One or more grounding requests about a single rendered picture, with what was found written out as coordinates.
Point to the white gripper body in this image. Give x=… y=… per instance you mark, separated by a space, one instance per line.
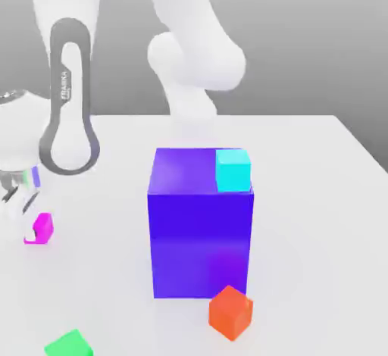
x=18 y=207

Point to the large blue box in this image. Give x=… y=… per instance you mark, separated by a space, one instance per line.
x=197 y=241

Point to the small magenta cube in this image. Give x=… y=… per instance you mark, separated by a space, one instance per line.
x=45 y=226

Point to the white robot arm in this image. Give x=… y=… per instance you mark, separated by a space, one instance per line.
x=194 y=59

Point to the small orange cube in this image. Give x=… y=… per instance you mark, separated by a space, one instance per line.
x=229 y=313

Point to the small green cube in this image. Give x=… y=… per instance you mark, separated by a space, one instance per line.
x=68 y=345

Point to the small cyan cube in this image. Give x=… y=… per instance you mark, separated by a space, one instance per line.
x=232 y=171

